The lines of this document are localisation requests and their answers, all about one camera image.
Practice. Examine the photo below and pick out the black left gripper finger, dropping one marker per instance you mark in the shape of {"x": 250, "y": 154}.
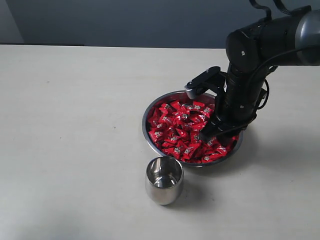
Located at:
{"x": 214, "y": 126}

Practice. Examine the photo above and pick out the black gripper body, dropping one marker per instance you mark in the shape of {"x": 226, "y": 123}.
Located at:
{"x": 239, "y": 96}

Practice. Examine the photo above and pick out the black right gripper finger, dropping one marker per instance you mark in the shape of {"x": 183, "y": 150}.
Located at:
{"x": 229, "y": 139}

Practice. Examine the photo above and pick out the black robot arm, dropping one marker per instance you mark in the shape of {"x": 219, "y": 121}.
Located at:
{"x": 254, "y": 52}

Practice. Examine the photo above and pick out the pile of red wrapped candies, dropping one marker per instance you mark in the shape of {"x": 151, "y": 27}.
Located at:
{"x": 175, "y": 129}

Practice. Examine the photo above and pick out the round steel bowl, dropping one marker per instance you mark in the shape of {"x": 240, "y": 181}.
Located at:
{"x": 182, "y": 97}

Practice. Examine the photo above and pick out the stainless steel cup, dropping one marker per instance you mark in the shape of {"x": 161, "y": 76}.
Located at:
{"x": 164, "y": 180}

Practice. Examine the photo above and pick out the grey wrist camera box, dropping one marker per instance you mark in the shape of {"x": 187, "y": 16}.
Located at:
{"x": 200, "y": 82}

